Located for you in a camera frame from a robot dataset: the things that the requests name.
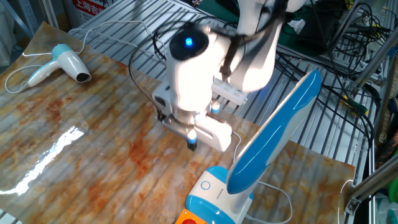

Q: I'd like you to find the black box on green mat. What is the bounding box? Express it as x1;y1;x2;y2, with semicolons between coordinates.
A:
295;2;341;57

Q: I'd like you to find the silver camera bar on gripper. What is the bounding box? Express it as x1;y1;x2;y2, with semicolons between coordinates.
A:
160;119;198;146

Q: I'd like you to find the white lamp power cable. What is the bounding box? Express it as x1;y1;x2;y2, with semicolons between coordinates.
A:
231;129;294;224

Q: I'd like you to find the white teal hair dryer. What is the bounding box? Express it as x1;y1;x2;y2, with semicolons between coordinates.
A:
26;43;92;89

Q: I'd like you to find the white hair dryer cable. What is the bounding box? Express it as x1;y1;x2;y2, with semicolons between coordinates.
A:
4;19;170;95

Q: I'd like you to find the perforated steel upright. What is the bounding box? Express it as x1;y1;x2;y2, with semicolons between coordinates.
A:
17;0;35;35

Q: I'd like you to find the orange emergency stop button box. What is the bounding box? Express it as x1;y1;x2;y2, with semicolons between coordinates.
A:
174;208;208;224

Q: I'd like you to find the aluminium profile with bracket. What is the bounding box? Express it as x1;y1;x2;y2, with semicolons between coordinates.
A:
343;160;398;216

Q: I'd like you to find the slanted aluminium profile post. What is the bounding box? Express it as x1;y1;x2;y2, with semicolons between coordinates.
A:
350;29;398;91

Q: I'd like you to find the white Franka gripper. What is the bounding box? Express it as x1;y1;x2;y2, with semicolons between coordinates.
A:
151;83;233;153

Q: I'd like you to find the red white sign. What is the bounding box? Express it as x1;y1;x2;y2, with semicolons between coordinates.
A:
71;0;115;19

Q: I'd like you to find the thin white cable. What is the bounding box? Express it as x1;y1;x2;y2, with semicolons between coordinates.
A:
336;179;354;224

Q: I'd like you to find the black cable bundle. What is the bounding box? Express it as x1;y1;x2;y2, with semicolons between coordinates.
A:
273;0;392;147

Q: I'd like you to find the crumpled white paper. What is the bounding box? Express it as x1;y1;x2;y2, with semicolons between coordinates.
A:
286;17;308;35

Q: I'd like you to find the yellow green cable connector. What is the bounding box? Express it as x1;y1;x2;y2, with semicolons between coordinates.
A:
341;94;370;116

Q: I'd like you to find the blue white desk lamp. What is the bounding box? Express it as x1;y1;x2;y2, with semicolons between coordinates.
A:
185;68;323;224

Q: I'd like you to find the white power strip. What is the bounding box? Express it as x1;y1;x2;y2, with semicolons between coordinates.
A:
211;77;250;106

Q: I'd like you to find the aluminium frame post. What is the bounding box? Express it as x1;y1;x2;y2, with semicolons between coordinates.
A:
39;0;60;29

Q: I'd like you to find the marble pattern table mat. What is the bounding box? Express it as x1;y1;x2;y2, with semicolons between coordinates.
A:
0;21;356;224

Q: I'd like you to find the black camera cable on arm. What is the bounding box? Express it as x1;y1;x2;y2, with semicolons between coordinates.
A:
128;15;237;123

